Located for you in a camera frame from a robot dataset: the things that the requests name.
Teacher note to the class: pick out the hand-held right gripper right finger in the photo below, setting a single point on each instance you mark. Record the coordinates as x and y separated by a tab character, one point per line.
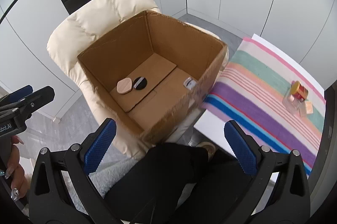
241	147

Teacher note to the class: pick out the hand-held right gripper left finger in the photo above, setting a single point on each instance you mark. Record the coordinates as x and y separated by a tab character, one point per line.
101	146

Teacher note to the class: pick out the peach square compact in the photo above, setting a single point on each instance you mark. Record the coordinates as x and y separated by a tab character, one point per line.
308	108

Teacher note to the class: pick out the white fluffy blanket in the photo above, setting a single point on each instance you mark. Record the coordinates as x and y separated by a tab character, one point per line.
113	176

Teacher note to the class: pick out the person's left hand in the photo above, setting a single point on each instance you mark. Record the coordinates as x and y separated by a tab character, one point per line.
16	179

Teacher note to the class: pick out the cream padded chair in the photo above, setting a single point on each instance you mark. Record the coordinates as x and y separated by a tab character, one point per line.
87	21

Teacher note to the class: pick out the beige slipper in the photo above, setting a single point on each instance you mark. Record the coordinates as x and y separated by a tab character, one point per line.
205	147

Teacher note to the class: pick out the gold can with red label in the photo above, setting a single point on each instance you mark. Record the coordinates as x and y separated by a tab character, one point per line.
300	90

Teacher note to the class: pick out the clear bottle with pink cap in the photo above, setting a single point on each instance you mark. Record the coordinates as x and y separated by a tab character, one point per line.
291	104

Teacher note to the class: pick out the person's black trousers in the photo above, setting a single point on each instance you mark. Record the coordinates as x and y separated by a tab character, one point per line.
163	174

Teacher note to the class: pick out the black round compact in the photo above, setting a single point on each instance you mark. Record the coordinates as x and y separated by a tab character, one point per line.
142	84

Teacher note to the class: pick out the striped colourful cloth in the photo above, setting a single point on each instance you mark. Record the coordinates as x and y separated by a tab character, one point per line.
250	97

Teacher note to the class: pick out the brown cardboard box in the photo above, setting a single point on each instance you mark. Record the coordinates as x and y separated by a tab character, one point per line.
168	36

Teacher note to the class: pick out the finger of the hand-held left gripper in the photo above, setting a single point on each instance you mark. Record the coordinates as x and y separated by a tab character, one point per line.
43	94
23	90

